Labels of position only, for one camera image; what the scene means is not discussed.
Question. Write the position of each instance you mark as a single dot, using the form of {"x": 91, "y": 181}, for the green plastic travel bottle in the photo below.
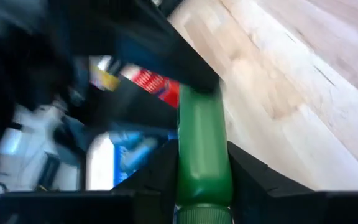
{"x": 202, "y": 149}

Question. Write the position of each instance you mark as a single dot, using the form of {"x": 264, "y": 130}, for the Lysol wipes canister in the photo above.
{"x": 104, "y": 79}

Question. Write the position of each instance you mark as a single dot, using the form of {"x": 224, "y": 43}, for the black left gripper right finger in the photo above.
{"x": 250, "y": 180}

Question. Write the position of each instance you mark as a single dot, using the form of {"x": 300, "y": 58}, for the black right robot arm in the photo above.
{"x": 2, "y": 93}

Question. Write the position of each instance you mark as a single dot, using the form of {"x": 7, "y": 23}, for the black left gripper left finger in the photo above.
{"x": 157, "y": 180}

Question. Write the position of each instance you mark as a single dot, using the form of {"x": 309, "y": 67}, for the red plastic mesh basket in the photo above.
{"x": 158, "y": 85}

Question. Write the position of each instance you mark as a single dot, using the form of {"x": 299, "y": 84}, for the blue plastic mesh basket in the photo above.
{"x": 129, "y": 155}

